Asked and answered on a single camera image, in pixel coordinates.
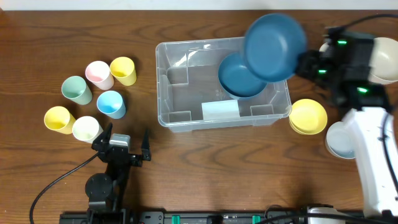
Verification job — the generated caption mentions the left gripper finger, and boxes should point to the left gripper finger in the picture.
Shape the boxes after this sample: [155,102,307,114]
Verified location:
[91,123,113,152]
[141,129,151,161]

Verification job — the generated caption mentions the small white bowl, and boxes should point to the small white bowl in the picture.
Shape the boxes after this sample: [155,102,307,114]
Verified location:
[319,43,329,52]

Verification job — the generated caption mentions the large beige bowl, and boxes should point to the large beige bowl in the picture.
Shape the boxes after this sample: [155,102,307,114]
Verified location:
[369,37,397,85]

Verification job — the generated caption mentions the yellow bowl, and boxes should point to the yellow bowl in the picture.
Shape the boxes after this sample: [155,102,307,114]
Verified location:
[289,99,328,135]

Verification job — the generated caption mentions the light grey-blue bowl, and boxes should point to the light grey-blue bowl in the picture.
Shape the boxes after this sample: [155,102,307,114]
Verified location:
[325,121,355,159]

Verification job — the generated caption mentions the clear plastic storage bin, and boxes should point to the clear plastic storage bin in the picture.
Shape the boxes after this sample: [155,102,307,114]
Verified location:
[155,37,292,133]

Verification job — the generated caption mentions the dark blue bowl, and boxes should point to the dark blue bowl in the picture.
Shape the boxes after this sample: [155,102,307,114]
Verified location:
[243,13,307,82]
[218,52,267,100]

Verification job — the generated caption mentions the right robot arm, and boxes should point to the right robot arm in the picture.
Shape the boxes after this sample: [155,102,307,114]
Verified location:
[296,47,397,218]

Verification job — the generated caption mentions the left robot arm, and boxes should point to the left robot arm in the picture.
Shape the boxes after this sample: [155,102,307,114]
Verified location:
[85,124,152,213]

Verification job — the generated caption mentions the pale white-green plastic cup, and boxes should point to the pale white-green plastic cup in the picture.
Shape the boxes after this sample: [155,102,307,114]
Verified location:
[72,116,103,144]

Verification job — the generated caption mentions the blue plastic cup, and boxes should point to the blue plastic cup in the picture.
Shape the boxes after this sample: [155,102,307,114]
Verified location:
[96,90,126,119]

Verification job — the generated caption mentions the yellow plastic cup lower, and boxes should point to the yellow plastic cup lower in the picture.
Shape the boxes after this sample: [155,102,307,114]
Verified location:
[44,106,76,134]

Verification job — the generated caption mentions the yellow plastic cup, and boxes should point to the yellow plastic cup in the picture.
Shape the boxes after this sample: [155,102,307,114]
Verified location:
[44,106,76,134]
[110,57,137,86]

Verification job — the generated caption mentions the green plastic cup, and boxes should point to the green plastic cup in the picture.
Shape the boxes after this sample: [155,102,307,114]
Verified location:
[62,76,93,105]

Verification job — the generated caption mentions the pink plastic cup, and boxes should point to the pink plastic cup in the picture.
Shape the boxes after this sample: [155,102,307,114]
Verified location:
[85,61,114,90]

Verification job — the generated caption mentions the yellow plastic cup upper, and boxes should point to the yellow plastic cup upper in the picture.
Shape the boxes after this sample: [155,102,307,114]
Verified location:
[110,57,137,86]

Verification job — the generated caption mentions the white label on bin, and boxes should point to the white label on bin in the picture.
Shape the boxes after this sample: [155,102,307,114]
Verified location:
[201,100,240,120]

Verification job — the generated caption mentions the silver camera on left gripper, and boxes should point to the silver camera on left gripper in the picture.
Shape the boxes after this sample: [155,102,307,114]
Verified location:
[109,133,131,148]

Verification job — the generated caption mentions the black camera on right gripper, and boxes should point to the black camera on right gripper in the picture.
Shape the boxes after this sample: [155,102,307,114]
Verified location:
[321,26,375,58]

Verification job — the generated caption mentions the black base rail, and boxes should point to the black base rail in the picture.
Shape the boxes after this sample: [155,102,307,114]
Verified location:
[59,210,297,224]

